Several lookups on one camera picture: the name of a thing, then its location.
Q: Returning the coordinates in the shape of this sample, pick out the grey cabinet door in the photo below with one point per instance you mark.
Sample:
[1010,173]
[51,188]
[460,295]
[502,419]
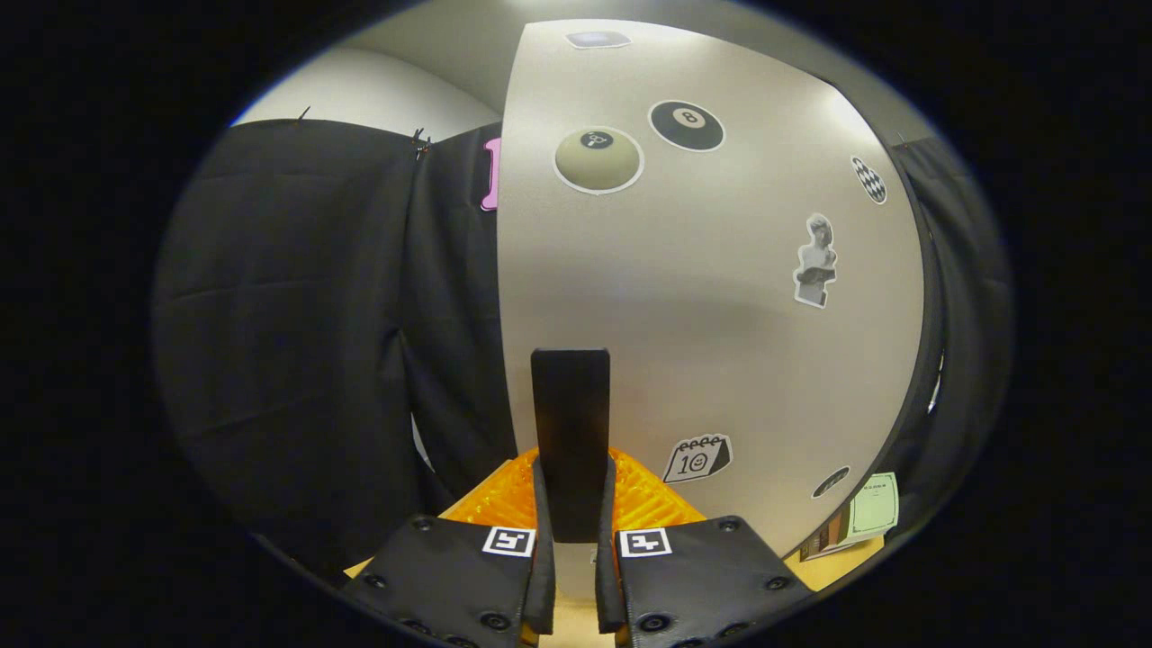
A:
[702,315]

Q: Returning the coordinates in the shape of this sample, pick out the brown book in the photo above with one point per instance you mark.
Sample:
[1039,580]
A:
[823,543]

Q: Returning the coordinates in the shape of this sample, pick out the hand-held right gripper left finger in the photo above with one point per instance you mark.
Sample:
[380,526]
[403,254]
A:
[544,576]

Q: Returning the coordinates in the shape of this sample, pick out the pale green booklet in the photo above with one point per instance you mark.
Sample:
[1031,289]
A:
[873,506]

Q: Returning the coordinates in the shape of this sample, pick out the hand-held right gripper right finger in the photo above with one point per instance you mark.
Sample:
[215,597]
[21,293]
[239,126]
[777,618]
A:
[607,576]

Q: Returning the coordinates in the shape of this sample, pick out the black backdrop cloth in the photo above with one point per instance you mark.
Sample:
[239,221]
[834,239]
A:
[288,315]

